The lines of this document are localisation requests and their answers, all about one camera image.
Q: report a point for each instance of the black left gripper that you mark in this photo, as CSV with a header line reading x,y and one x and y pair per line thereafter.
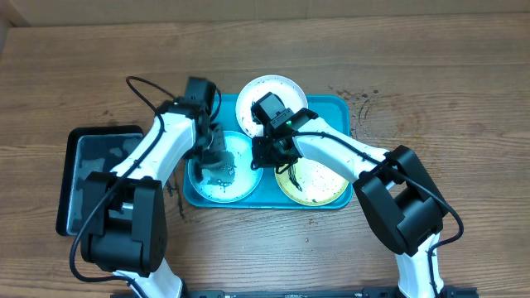
x,y
217,145

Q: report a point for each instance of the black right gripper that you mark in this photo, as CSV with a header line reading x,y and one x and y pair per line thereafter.
x,y
267,153

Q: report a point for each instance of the dark green sponge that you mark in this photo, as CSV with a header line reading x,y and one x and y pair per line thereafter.
x,y
216,168

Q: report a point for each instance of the light blue plate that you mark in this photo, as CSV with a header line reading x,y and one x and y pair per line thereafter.
x,y
246,180

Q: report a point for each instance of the white plate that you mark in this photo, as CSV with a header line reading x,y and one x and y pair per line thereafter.
x,y
287,90

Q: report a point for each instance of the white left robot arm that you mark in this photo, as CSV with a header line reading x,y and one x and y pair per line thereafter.
x,y
123,236

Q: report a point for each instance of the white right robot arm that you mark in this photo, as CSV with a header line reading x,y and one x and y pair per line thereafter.
x,y
403,206

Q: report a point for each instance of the blue plastic tray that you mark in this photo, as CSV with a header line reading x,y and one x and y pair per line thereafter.
x,y
268,194

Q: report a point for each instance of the black water tray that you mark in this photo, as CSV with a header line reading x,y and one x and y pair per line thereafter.
x,y
90,149

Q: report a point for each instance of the yellow-rimmed plate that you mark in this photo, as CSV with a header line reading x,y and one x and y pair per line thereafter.
x,y
310,183

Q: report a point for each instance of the cardboard backdrop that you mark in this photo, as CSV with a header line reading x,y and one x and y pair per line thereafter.
x,y
104,12

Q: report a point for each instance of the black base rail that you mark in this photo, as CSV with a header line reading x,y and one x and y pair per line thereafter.
x,y
367,292

